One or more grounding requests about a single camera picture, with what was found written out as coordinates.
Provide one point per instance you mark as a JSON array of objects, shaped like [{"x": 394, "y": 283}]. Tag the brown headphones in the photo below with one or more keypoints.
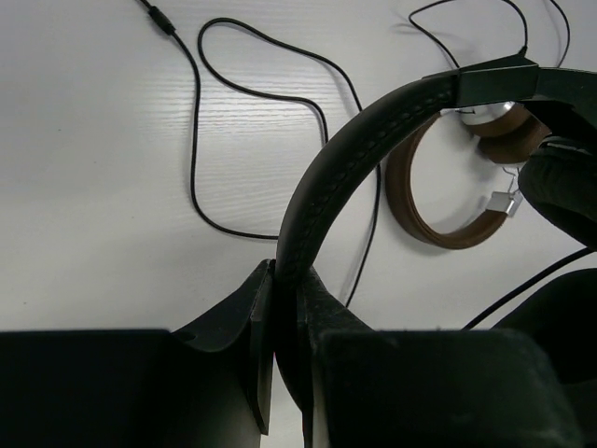
[{"x": 452, "y": 183}]

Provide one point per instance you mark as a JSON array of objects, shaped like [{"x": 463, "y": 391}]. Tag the black headphones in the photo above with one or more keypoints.
[{"x": 563, "y": 99}]

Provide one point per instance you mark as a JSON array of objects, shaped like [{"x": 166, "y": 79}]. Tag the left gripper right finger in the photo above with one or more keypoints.
[{"x": 318, "y": 311}]

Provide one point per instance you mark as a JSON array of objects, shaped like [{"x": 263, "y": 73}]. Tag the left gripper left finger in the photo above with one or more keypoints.
[{"x": 227, "y": 363}]

